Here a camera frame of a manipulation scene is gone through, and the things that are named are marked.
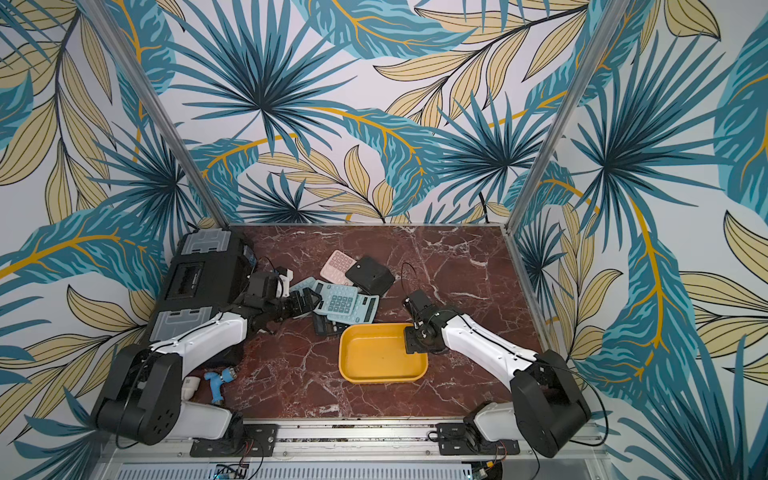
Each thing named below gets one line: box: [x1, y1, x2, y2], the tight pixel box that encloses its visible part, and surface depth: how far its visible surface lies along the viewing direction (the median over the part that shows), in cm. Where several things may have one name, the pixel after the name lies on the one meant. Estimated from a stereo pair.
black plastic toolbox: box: [148, 228, 257, 343], surface depth 85 cm
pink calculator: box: [319, 249, 357, 286], surface depth 102 cm
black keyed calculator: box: [313, 313, 349, 335], surface depth 92 cm
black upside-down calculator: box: [345, 257, 395, 297], surface depth 103 cm
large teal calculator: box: [327, 294, 379, 325], surface depth 94 cm
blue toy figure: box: [204, 367, 237, 403], surface depth 82 cm
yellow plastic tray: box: [338, 323, 429, 383], surface depth 88 cm
